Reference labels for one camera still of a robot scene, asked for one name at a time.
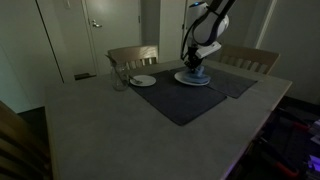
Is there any dark woven placemat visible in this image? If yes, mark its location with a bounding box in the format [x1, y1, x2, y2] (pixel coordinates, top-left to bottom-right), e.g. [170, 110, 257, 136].
[129, 69, 228, 127]
[169, 63, 258, 100]

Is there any black clamp with red handle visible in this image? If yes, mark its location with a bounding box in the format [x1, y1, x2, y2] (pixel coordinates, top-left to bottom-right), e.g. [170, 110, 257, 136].
[259, 133, 300, 178]
[276, 108, 313, 133]

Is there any small white plate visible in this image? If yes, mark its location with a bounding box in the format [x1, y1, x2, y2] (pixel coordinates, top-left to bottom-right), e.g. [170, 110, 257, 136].
[129, 74, 157, 88]

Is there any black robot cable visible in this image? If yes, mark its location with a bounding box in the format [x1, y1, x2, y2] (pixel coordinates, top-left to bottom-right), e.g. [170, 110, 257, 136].
[180, 0, 237, 62]

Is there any large white plate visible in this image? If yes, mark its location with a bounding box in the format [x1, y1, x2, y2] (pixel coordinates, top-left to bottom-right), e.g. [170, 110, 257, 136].
[173, 70, 211, 87]

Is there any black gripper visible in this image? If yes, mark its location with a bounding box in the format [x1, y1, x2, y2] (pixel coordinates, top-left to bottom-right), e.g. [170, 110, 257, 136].
[183, 46, 204, 71]

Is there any clear drinking glass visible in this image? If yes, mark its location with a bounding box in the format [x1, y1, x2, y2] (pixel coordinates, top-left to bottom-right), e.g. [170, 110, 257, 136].
[111, 63, 130, 92]

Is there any wooden chair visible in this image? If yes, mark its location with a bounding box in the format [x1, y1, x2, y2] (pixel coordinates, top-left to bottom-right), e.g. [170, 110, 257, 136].
[218, 44, 281, 76]
[107, 44, 160, 73]
[0, 99, 53, 180]

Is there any dark object on floor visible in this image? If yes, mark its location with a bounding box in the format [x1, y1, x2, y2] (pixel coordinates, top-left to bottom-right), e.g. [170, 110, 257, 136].
[73, 72, 98, 81]

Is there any grey door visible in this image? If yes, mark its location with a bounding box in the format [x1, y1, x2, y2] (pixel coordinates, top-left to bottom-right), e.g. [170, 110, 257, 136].
[221, 0, 268, 51]

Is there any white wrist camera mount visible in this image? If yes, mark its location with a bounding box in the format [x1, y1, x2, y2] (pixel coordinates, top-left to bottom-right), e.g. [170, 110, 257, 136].
[195, 41, 223, 60]

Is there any white bifold closet door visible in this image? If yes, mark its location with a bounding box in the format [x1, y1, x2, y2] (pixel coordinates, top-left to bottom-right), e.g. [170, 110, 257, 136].
[159, 0, 204, 64]

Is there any metal fork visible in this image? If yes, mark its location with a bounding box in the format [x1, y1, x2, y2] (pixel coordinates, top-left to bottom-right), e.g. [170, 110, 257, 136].
[128, 74, 144, 85]

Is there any metal door handle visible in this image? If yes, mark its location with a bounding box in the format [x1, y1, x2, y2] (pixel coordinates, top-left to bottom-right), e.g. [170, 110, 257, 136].
[91, 19, 103, 29]

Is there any blue towel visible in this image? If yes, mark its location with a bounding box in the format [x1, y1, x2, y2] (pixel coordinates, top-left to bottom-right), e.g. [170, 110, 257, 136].
[184, 65, 212, 84]

